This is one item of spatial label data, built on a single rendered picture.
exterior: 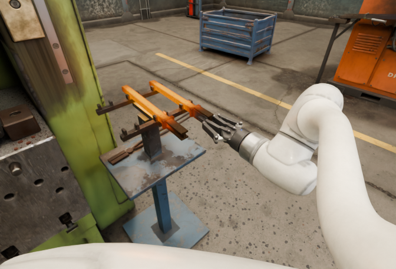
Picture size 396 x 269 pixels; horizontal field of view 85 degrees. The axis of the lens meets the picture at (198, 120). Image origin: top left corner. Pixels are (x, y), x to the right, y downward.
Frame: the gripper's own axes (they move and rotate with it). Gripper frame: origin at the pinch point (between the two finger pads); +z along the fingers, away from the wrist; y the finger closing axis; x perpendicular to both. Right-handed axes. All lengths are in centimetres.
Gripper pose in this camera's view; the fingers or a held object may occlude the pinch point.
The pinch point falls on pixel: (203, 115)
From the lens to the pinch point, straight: 79.6
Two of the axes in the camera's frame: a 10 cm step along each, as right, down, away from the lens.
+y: 7.6, -3.7, 5.3
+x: 0.0, -8.2, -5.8
